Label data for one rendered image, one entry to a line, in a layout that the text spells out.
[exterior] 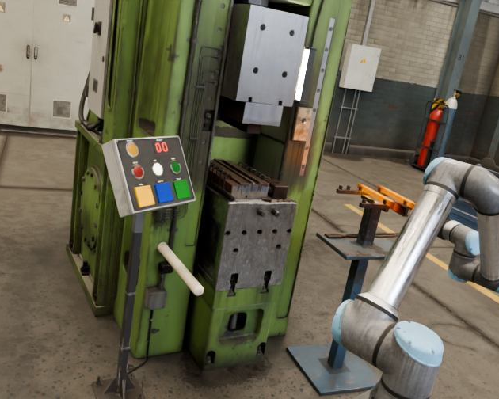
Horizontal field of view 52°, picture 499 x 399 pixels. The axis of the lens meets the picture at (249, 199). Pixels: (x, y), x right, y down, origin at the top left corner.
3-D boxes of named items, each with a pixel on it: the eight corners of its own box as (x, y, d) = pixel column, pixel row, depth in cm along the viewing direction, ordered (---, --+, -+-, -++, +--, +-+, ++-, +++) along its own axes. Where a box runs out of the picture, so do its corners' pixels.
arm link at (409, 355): (417, 407, 146) (433, 354, 141) (367, 374, 157) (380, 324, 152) (439, 387, 157) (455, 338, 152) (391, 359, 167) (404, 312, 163)
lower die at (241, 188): (266, 199, 246) (269, 181, 244) (230, 199, 236) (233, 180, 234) (228, 173, 281) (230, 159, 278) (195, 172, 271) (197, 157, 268)
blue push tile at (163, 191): (174, 200, 200) (169, 182, 200) (160, 203, 193) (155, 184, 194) (171, 201, 201) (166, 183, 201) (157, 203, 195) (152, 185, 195)
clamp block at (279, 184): (287, 199, 253) (289, 186, 251) (272, 199, 248) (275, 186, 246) (275, 191, 262) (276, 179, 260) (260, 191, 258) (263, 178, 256)
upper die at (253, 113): (279, 126, 236) (283, 106, 234) (241, 123, 226) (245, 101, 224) (238, 110, 271) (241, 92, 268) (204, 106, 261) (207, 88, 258)
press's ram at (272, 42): (306, 108, 241) (324, 20, 229) (235, 100, 221) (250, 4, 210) (263, 94, 275) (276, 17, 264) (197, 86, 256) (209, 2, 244)
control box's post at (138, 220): (124, 395, 232) (150, 167, 202) (116, 397, 230) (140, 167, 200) (122, 389, 235) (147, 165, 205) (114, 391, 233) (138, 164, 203)
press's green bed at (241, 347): (264, 362, 275) (280, 284, 262) (201, 374, 256) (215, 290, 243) (221, 310, 320) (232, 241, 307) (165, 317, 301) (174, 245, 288)
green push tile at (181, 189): (191, 197, 208) (186, 179, 208) (178, 199, 201) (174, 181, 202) (188, 198, 209) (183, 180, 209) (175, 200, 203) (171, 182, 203)
